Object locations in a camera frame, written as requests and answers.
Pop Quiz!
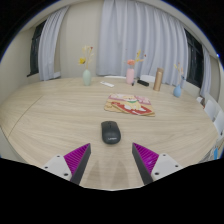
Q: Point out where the black rectangular box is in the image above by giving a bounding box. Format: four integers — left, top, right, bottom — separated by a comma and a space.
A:
136, 79, 150, 87

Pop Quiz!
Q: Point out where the group of white chairs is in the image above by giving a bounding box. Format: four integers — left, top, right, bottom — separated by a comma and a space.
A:
195, 93, 224, 161

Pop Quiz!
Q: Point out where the golden thermos bottle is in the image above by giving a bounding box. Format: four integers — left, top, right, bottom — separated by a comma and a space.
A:
152, 67, 165, 92

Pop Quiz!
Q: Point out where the white remote control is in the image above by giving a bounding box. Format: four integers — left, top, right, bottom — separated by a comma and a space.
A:
100, 80, 115, 88

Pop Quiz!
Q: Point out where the blue vase with dried flowers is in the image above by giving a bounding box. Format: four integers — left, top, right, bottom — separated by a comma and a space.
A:
172, 62, 186, 99

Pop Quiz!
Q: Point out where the wide white curtain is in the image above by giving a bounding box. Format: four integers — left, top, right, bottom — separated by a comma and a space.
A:
95, 0, 189, 88

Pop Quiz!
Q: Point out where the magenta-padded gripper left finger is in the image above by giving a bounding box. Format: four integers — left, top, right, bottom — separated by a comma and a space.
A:
42, 142, 92, 186

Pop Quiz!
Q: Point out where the pink vase with orange flowers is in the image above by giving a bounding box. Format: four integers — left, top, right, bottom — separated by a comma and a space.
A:
125, 49, 147, 85

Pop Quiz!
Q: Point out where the black computer mouse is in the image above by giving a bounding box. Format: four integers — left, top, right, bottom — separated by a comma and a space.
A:
100, 120, 122, 145

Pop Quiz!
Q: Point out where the dark window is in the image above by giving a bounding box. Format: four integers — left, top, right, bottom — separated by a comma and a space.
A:
27, 19, 47, 78
184, 28, 205, 89

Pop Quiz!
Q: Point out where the green vase with yellow flowers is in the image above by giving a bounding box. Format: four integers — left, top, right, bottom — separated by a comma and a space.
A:
78, 45, 96, 87

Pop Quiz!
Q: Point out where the white chair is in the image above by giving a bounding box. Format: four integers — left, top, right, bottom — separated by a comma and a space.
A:
139, 74, 156, 84
103, 75, 127, 80

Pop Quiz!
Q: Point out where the printed pink red mouse pad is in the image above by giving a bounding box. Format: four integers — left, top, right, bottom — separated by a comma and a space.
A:
103, 93, 156, 118

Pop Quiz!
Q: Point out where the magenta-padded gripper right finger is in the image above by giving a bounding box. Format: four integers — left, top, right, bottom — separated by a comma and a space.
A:
131, 142, 184, 186

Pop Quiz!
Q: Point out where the narrow white curtain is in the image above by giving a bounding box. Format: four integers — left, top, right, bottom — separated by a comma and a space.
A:
37, 5, 70, 82
199, 44, 213, 99

